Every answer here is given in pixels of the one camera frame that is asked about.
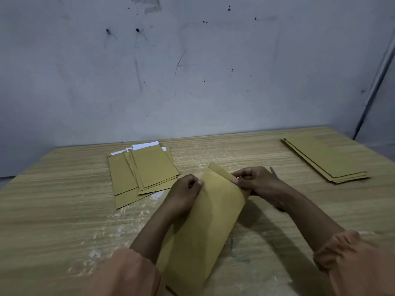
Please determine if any person's right hand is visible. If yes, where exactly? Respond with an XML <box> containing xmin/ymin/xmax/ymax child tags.
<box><xmin>231</xmin><ymin>166</ymin><xmax>289</xmax><ymax>210</ymax></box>

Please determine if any person's left hand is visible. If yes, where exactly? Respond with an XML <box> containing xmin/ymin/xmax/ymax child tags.
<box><xmin>164</xmin><ymin>174</ymin><xmax>204</xmax><ymax>215</ymax></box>

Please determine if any long brown paper envelope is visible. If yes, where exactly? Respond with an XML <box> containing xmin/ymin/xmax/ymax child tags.
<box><xmin>156</xmin><ymin>162</ymin><xmax>251</xmax><ymax>296</ymax></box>

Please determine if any person's right forearm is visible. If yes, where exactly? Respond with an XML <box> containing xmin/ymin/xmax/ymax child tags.
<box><xmin>274</xmin><ymin>189</ymin><xmax>345</xmax><ymax>254</ymax></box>

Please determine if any person's left forearm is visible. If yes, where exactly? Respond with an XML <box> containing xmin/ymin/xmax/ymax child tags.
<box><xmin>129</xmin><ymin>204</ymin><xmax>187</xmax><ymax>263</ymax></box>

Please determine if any pile of filled brown envelopes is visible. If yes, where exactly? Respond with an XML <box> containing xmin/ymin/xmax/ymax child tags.
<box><xmin>107</xmin><ymin>141</ymin><xmax>180</xmax><ymax>210</ymax></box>

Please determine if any empty brown envelope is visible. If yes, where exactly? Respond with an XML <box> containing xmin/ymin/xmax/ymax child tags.
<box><xmin>282</xmin><ymin>139</ymin><xmax>368</xmax><ymax>182</ymax></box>
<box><xmin>285</xmin><ymin>137</ymin><xmax>367</xmax><ymax>179</ymax></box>
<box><xmin>280</xmin><ymin>139</ymin><xmax>370</xmax><ymax>185</ymax></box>

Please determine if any person's orange right sleeve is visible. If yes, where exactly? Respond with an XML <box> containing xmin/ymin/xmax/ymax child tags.
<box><xmin>313</xmin><ymin>230</ymin><xmax>395</xmax><ymax>296</ymax></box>

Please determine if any grey wall pipe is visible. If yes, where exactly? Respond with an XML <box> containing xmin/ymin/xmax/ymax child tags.
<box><xmin>353</xmin><ymin>33</ymin><xmax>395</xmax><ymax>141</ymax></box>

